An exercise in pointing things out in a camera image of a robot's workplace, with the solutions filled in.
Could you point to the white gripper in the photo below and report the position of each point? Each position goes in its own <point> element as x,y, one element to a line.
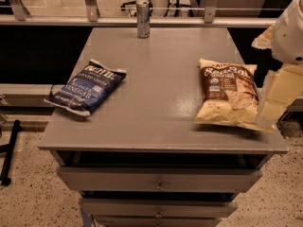
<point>289,38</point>

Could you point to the silver redbull can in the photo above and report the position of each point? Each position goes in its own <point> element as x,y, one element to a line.
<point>143,18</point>

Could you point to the blue kettle chip bag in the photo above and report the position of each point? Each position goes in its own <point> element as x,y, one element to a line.
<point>88,89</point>

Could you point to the yellow sea salt chip bag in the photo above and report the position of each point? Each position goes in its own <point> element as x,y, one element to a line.
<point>230,96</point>

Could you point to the grey drawer cabinet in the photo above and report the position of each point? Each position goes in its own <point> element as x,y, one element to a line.
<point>148,121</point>

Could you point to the top grey drawer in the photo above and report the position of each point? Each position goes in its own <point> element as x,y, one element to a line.
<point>159,179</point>

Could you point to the grey drawer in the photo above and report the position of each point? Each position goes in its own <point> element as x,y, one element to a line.
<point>157,208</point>
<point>159,179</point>
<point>157,222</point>

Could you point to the bottom grey drawer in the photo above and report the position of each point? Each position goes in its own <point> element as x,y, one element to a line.
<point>157,222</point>

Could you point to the middle grey drawer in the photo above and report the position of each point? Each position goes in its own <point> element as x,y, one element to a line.
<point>157,208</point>

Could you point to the black metal stand leg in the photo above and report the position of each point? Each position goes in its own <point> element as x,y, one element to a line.
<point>8,149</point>

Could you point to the metal railing frame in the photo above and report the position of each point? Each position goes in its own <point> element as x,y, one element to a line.
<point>113,13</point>

